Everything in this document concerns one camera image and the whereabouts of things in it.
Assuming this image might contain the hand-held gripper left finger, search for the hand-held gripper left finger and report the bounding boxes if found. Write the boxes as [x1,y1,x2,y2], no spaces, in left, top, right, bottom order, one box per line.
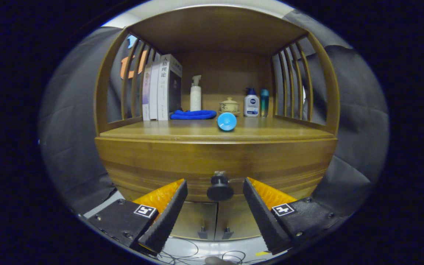
[87,179,188,255]

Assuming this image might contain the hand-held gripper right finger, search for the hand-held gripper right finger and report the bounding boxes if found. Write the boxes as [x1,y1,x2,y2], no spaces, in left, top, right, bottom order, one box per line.
[243,177,345,255]

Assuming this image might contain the blue cosmetic tube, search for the blue cosmetic tube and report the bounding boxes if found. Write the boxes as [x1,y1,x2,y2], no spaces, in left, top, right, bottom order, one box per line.
[217,112,237,131]

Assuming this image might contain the wooden cabinet door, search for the wooden cabinet door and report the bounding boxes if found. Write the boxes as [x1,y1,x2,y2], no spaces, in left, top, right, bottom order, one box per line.
[215,199,268,241]
[170,201,219,240]

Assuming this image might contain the wooden countertop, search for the wooden countertop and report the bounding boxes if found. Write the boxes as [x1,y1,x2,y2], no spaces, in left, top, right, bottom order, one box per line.
[100,116,336,143]

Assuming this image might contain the wooden cabinet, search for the wooden cabinet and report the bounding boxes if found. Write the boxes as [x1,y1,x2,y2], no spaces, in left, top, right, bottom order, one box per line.
[93,4,341,241]

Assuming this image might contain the blue folded cloth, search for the blue folded cloth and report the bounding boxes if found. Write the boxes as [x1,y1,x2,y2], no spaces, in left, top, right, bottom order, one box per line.
[170,109,217,120]

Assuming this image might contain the white lotion bottle blue cap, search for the white lotion bottle blue cap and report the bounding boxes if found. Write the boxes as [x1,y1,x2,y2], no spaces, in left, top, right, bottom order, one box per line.
[244,88,260,117]

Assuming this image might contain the teal slim bottle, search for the teal slim bottle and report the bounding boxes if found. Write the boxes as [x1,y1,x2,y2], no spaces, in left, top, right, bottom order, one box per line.
[259,88,270,118]

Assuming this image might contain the beige lidded teacup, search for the beige lidded teacup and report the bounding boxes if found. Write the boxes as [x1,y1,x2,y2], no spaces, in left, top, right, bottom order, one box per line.
[219,97,240,116]

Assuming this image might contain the white pump bottle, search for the white pump bottle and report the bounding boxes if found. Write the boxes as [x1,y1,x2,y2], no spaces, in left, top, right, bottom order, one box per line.
[190,75,202,112]

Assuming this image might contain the thin white book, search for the thin white book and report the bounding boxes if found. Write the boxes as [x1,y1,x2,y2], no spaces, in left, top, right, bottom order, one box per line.
[149,62,160,120]

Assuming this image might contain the thin purple book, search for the thin purple book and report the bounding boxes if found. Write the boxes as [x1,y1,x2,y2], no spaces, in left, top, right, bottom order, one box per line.
[142,66,152,121]

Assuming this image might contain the thick white and black book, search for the thick white and black book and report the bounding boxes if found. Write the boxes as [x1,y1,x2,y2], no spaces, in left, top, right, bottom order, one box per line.
[157,54,183,121]

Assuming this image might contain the black floor cables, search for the black floor cables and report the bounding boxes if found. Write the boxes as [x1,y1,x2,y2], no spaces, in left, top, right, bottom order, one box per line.
[159,237,257,265]

